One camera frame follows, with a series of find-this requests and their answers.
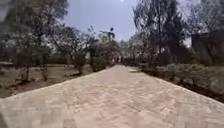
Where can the tan brick path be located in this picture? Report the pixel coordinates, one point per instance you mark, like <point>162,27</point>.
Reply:
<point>110,100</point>

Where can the row of tall trees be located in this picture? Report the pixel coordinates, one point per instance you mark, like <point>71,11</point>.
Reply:
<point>160,33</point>

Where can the row of low bushes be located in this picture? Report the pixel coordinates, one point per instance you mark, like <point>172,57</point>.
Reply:
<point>186,75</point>

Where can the row of leafy trees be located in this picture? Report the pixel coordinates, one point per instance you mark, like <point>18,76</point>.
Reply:
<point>36,30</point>

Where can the dark building behind trees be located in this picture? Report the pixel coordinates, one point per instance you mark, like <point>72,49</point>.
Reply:
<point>208,46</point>

